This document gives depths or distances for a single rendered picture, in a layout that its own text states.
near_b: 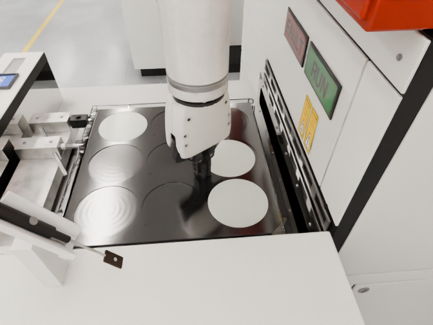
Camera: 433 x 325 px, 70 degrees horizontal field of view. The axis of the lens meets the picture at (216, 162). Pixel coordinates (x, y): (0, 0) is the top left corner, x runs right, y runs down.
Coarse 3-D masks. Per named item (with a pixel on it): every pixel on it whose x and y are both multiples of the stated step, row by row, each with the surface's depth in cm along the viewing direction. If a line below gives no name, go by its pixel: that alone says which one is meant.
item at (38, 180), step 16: (32, 160) 62; (48, 160) 62; (64, 160) 64; (16, 176) 59; (32, 176) 59; (48, 176) 59; (16, 192) 56; (32, 192) 56; (48, 192) 56; (48, 208) 56; (0, 240) 49
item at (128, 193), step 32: (96, 128) 65; (160, 128) 65; (256, 128) 65; (96, 160) 59; (128, 160) 59; (160, 160) 59; (256, 160) 59; (96, 192) 54; (128, 192) 54; (160, 192) 54; (192, 192) 54; (96, 224) 49; (128, 224) 49; (160, 224) 49; (192, 224) 49; (224, 224) 49; (256, 224) 49
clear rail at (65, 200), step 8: (96, 112) 70; (88, 120) 67; (88, 128) 65; (88, 136) 64; (80, 144) 61; (80, 152) 60; (80, 160) 59; (72, 168) 57; (72, 176) 56; (72, 184) 55; (64, 192) 53; (72, 192) 54; (64, 200) 52; (64, 208) 51; (64, 216) 50
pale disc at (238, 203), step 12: (228, 180) 55; (240, 180) 55; (216, 192) 53; (228, 192) 53; (240, 192) 53; (252, 192) 53; (216, 204) 52; (228, 204) 52; (240, 204) 52; (252, 204) 52; (264, 204) 52; (216, 216) 50; (228, 216) 50; (240, 216) 50; (252, 216) 50
